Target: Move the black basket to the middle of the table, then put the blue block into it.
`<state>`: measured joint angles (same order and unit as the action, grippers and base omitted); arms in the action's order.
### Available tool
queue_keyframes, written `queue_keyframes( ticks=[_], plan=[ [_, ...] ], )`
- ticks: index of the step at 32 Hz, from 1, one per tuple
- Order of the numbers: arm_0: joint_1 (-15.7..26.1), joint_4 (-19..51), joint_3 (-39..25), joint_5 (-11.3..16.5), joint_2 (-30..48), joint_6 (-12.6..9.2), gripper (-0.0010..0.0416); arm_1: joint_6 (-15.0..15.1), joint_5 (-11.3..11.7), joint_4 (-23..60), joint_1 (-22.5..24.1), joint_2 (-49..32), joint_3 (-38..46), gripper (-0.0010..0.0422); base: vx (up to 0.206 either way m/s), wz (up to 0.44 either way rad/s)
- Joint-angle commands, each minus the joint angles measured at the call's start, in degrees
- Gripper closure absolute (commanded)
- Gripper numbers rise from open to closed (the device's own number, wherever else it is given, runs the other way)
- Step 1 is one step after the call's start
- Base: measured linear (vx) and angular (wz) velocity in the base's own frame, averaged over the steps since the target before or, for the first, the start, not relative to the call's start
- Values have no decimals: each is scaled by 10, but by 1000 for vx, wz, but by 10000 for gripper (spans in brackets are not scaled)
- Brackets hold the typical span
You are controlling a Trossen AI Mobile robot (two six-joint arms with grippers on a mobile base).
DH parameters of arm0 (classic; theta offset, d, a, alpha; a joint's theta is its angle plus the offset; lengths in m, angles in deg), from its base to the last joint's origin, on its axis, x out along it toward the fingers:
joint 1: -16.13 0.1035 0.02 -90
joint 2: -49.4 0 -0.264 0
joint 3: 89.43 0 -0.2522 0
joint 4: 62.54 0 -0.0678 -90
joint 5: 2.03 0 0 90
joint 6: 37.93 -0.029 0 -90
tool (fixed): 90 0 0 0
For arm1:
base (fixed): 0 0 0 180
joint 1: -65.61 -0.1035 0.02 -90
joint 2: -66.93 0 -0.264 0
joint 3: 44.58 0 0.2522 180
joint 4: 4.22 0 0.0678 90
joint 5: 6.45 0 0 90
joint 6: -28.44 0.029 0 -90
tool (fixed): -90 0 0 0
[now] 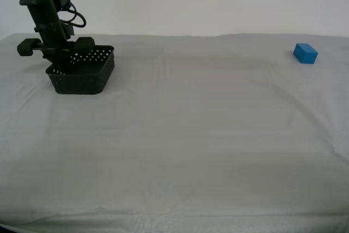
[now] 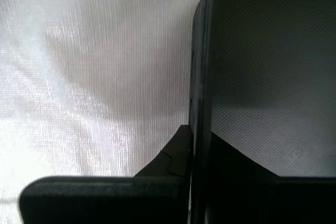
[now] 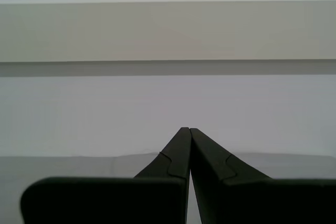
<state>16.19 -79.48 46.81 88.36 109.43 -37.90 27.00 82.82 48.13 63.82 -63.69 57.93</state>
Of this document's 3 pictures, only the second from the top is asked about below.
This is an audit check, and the black perforated plastic basket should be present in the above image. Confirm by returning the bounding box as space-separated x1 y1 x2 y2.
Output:
188 0 336 224

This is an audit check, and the grey white tablecloth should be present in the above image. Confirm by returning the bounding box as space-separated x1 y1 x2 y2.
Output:
0 0 206 224

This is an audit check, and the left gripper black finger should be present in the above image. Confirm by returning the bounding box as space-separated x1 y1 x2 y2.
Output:
19 124 191 224
207 131 336 224

